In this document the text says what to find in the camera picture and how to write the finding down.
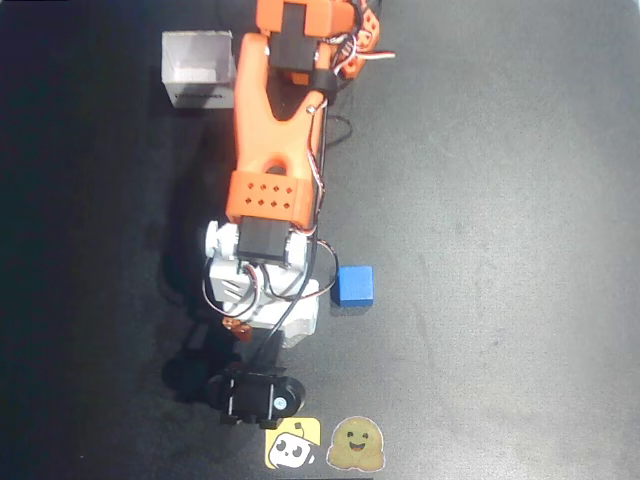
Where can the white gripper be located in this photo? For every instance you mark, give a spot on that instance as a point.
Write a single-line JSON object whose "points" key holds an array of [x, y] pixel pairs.
{"points": [[299, 330]]}

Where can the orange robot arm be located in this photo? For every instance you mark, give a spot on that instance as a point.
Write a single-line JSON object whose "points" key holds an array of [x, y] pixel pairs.
{"points": [[267, 125]]}

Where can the blue cube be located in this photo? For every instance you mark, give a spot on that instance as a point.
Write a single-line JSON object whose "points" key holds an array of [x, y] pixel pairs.
{"points": [[356, 285]]}

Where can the yellow robot face sticker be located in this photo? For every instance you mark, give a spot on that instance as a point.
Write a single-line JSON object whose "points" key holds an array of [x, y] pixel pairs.
{"points": [[292, 444]]}

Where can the smiling hugging face sticker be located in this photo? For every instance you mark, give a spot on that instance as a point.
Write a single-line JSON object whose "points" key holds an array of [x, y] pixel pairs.
{"points": [[356, 444]]}

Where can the white open cardboard box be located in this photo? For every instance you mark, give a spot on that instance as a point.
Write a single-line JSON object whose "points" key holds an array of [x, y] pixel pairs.
{"points": [[197, 70]]}

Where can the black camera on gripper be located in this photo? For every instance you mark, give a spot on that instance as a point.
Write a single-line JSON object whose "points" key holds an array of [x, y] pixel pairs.
{"points": [[257, 397]]}

